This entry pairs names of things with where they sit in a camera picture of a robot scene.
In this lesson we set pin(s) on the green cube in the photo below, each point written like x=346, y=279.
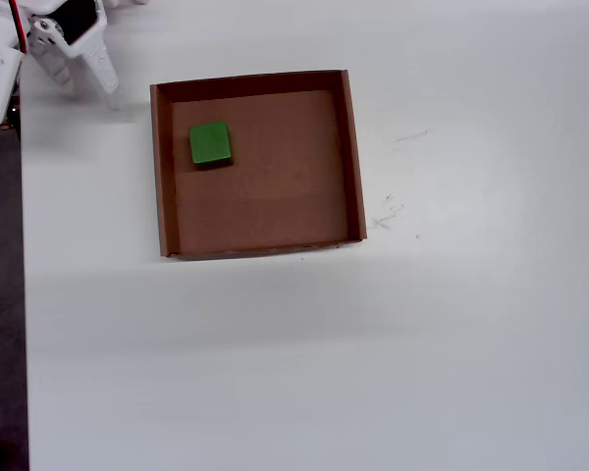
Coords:
x=210, y=143

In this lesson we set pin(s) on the brown cardboard box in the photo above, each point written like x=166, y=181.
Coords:
x=275, y=196

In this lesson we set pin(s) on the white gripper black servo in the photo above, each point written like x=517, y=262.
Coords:
x=89, y=53

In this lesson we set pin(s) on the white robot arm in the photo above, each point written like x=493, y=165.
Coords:
x=34, y=7

